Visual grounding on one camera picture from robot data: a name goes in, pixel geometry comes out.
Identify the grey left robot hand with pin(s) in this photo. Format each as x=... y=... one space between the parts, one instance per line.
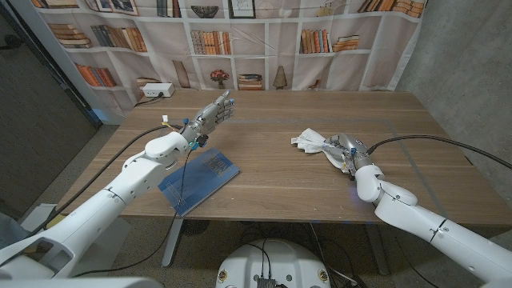
x=208 y=118

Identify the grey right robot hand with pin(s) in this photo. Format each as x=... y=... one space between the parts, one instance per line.
x=352 y=146

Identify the white cloth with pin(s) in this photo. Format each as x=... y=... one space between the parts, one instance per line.
x=308 y=142

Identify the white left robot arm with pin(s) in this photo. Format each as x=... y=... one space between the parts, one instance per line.
x=132 y=180

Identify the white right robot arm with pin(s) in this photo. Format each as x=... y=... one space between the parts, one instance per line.
x=412 y=216

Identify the blue hardcover book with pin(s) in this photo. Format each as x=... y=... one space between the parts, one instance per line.
x=208 y=174

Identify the white power strip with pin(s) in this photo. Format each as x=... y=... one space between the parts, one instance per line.
x=158 y=89

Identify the printed bookshelf backdrop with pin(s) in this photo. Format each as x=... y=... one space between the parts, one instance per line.
x=248 y=68

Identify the grey table leg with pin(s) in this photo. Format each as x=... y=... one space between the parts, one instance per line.
x=377 y=250
x=173 y=244

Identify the black round floor fixture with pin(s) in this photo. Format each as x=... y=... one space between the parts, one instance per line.
x=196 y=227

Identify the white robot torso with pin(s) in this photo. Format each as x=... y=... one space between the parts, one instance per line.
x=276 y=260

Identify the dark perforated partition panel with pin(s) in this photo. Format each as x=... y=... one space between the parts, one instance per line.
x=36 y=120

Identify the person in blue jeans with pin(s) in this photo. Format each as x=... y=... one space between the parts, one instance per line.
x=10 y=232

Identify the black wall hook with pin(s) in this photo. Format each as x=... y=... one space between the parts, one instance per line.
x=11 y=41

